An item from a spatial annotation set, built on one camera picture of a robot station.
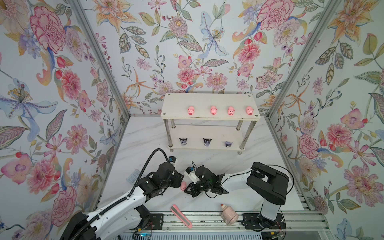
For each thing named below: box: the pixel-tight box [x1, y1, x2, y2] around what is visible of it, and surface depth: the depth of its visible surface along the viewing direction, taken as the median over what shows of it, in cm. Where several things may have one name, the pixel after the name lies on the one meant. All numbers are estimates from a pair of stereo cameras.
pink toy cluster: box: [187, 106, 195, 116], surface depth 75 cm
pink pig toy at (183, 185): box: [181, 181, 187, 191], surface depth 86 cm
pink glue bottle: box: [220, 203, 239, 226], surface depth 72 cm
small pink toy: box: [210, 105, 218, 115], surface depth 75 cm
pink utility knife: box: [170, 204, 193, 229], surface depth 77 cm
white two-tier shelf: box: [160, 93, 261, 155], surface depth 85 cm
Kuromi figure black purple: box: [179, 138, 188, 146], surface depth 95 cm
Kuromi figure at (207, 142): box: [203, 138, 212, 147], surface depth 94 cm
